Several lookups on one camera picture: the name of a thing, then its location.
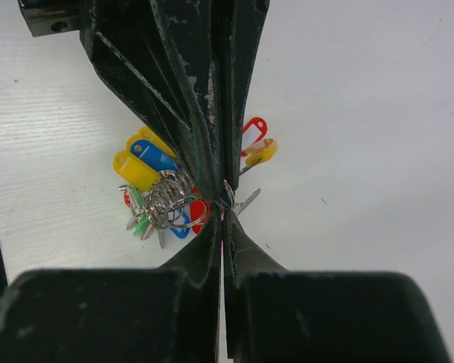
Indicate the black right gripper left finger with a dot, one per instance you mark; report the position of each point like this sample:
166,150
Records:
164,314

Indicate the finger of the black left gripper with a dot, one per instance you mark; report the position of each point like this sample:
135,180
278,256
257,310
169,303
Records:
157,58
236,33

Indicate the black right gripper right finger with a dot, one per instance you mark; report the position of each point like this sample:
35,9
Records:
276,315

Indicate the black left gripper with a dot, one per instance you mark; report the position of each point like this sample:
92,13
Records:
49,17

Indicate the metal keyring with coloured keys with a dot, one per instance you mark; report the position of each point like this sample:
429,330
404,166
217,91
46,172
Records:
162,197

